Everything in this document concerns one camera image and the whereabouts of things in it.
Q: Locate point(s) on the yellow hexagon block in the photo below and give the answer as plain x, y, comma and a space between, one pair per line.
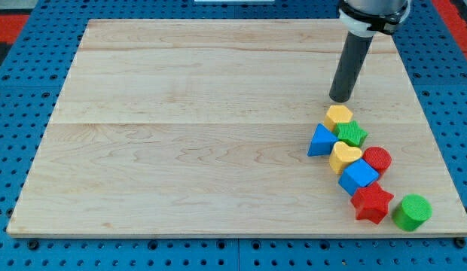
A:
337, 114

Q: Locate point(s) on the green star block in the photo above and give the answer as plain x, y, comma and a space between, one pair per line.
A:
351, 133

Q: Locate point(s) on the grey robot arm flange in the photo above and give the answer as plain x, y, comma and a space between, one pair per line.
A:
364, 18

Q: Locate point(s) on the red star block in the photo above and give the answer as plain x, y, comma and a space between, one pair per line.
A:
371, 203

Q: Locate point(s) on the light wooden board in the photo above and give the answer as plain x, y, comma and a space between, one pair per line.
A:
192, 129

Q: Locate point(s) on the blue triangle block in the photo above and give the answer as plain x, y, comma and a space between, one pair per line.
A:
322, 142

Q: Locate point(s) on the yellow heart block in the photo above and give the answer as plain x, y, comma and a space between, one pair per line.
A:
342, 155

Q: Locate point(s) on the blue cube block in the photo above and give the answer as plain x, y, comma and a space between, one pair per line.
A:
357, 175

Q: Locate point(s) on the red cylinder block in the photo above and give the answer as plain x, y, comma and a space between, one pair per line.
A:
378, 158

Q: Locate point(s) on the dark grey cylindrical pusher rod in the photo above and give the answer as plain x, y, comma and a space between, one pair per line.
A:
353, 55

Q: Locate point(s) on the green cylinder block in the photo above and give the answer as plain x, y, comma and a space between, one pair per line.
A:
413, 211

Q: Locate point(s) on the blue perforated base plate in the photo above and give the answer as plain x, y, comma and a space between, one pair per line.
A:
34, 71

